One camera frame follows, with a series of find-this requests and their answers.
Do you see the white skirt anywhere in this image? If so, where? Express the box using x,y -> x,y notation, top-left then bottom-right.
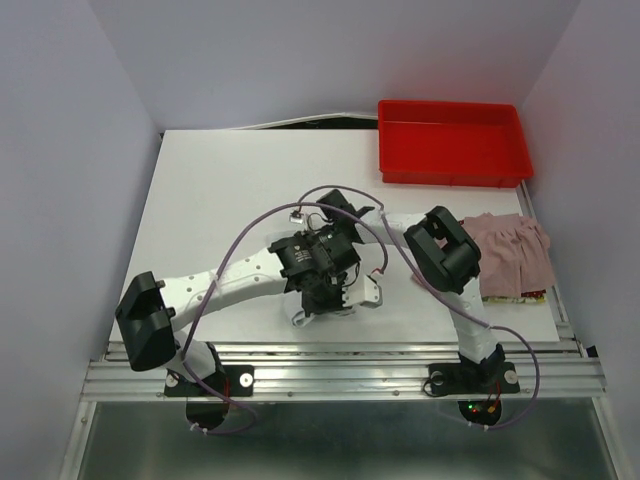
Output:
282,292 -> 360,328

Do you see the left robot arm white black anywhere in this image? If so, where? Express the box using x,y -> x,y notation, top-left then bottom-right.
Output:
115,232 -> 361,394

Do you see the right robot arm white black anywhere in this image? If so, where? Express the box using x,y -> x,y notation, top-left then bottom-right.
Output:
300,187 -> 505,390

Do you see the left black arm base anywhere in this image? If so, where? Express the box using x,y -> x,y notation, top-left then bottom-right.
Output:
163,345 -> 257,436

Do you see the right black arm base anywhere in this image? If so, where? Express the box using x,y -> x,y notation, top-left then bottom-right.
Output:
422,343 -> 521,429

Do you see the red plastic tray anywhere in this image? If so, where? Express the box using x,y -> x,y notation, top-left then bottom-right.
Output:
378,99 -> 534,188

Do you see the pink pleated skirt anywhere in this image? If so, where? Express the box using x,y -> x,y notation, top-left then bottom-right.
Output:
459,213 -> 556,297

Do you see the yellow green skirt underneath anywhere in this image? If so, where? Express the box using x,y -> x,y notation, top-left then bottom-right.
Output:
482,290 -> 547,304

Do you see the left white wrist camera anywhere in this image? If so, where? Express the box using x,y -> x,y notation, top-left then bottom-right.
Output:
342,275 -> 383,309

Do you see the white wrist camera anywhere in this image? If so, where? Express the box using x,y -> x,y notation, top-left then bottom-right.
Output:
342,275 -> 383,309
289,209 -> 305,224

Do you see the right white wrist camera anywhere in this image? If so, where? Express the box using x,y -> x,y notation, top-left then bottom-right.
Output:
289,209 -> 305,224

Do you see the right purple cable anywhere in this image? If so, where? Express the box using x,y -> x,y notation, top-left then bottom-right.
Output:
294,185 -> 541,432

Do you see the aluminium rail frame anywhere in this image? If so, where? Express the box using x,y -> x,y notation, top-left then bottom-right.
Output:
59,184 -> 621,480

